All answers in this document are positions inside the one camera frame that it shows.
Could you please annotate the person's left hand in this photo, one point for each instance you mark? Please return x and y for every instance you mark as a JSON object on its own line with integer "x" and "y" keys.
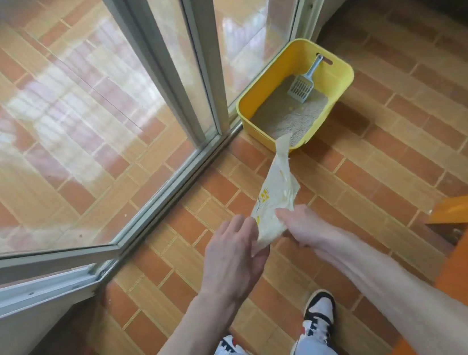
{"x": 228, "y": 262}

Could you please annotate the person's right hand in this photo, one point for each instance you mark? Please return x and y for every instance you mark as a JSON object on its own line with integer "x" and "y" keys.
{"x": 307, "y": 228}

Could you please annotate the person's left thumb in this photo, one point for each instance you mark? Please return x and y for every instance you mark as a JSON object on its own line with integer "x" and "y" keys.
{"x": 263, "y": 253}

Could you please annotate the person's right fingers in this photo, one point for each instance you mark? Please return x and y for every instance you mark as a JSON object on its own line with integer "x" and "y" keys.
{"x": 289, "y": 218}

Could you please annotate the white and yellow litter bag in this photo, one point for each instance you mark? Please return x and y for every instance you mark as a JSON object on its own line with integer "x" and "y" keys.
{"x": 276, "y": 187}

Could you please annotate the person's right forearm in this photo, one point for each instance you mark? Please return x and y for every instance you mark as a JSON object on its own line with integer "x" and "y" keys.
{"x": 400, "y": 295}

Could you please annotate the person's left forearm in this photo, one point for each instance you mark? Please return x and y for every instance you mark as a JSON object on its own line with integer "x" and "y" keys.
{"x": 175, "y": 350}

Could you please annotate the person's right black white sneaker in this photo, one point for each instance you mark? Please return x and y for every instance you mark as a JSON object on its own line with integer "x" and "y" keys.
{"x": 319, "y": 316}

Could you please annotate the person's black white sneaker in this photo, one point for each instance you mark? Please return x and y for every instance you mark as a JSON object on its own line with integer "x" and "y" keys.
{"x": 319, "y": 316}
{"x": 228, "y": 348}

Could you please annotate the beige cat litter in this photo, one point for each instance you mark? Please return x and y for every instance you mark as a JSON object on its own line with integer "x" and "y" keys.
{"x": 282, "y": 119}

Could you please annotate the person's left black white sneaker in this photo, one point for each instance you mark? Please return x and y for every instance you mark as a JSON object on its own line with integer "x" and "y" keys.
{"x": 228, "y": 348}

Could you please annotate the grey plastic litter scoop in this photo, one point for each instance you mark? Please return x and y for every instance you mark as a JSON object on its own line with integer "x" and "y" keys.
{"x": 301, "y": 86}

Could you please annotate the yellow plastic litter box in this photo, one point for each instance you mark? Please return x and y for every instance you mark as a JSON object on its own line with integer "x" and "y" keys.
{"x": 333, "y": 67}

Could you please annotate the orange wooden furniture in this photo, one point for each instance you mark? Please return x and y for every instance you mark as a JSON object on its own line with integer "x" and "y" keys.
{"x": 464, "y": 265}

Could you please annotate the grey framed sliding glass door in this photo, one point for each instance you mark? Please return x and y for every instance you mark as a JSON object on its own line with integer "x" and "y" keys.
{"x": 59, "y": 121}
{"x": 239, "y": 24}

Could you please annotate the grey metal door track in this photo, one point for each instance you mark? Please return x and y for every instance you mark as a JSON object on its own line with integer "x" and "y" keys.
{"x": 59, "y": 286}

